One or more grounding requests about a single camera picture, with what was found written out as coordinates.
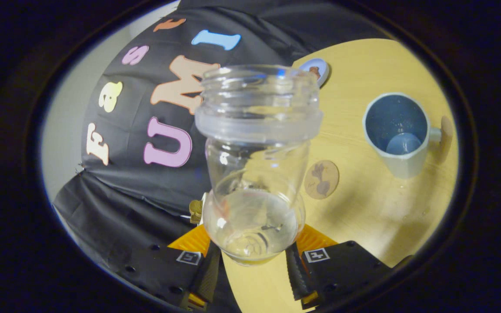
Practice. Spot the wooden table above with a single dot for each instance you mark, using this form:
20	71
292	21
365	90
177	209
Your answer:
376	208

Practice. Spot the blue and white cup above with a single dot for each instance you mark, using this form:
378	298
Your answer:
407	165

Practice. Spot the brown meat piece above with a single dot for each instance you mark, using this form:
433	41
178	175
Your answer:
315	72

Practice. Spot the black backdrop cloth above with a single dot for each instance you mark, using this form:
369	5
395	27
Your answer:
124	200

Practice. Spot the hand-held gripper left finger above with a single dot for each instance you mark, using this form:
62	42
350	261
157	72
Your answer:
209	278

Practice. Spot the clear plastic bottle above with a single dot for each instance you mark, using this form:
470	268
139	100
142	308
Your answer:
257	126

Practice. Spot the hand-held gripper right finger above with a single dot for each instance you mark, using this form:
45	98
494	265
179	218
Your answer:
296	278

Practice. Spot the light blue plate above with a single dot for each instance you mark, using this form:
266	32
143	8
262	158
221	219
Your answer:
322	65

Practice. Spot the round wooden coaster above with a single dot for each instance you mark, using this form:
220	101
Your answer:
321	179

